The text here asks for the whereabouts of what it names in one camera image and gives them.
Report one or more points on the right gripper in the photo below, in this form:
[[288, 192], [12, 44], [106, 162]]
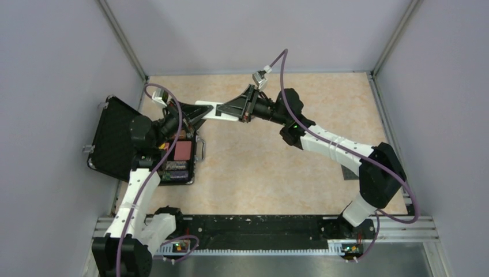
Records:
[[243, 105]]

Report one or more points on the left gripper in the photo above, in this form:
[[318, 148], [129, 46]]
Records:
[[195, 113]]

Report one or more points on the white remote control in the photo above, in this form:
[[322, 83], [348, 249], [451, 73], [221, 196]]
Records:
[[214, 114]]

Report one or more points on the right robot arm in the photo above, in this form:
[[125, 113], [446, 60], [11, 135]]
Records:
[[378, 167]]

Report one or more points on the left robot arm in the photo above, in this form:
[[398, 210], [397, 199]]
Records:
[[128, 246]]

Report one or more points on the black open case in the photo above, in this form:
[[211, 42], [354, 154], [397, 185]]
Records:
[[126, 140]]

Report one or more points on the grey brick baseplate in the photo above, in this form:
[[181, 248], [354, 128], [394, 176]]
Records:
[[348, 175]]

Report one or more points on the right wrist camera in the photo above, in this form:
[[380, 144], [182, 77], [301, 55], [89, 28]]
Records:
[[259, 77]]

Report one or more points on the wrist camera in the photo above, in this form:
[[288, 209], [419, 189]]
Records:
[[259, 77], [160, 97]]

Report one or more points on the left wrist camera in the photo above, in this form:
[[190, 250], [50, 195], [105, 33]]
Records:
[[160, 97]]

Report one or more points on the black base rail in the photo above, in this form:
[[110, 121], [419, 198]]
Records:
[[262, 235]]

